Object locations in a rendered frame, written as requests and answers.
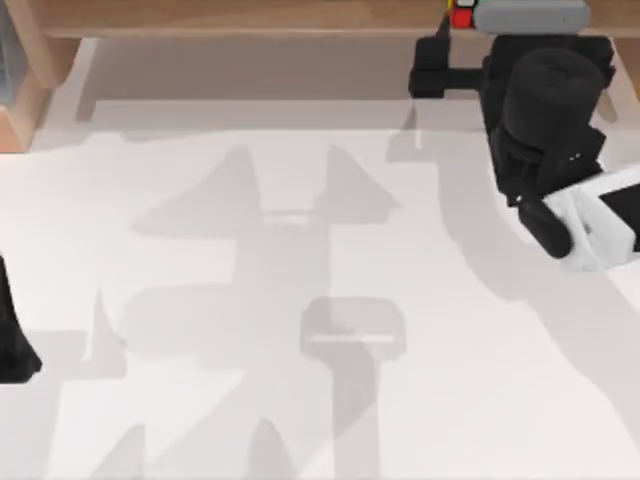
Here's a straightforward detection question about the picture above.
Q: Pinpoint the wooden shelf unit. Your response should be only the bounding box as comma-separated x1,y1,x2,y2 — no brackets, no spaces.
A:
0,0,640,154

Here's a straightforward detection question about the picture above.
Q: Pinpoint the pale grey rounded box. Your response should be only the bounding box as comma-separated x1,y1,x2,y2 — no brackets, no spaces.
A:
472,0,592,36

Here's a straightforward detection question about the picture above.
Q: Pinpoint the red cube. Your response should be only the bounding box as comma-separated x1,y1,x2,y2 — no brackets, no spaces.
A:
447,0,479,30

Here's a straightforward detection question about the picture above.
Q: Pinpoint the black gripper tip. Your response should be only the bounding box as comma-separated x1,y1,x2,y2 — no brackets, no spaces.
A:
0,254,44,386

